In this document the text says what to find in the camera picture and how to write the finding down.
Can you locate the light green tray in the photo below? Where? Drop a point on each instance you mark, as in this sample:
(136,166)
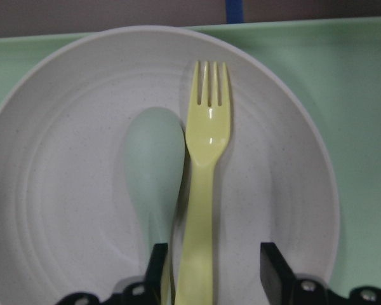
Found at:
(334,68)

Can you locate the yellow plastic fork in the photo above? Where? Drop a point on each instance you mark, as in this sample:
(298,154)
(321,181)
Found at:
(207,134)

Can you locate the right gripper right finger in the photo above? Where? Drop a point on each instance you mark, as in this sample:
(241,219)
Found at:
(282,286)

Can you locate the pale green plastic spoon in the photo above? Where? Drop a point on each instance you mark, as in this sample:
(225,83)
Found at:
(153,159)

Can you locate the white round plate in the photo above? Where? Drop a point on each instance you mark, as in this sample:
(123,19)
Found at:
(66,221)

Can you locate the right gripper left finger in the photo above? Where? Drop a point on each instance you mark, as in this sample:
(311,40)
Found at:
(146,291)

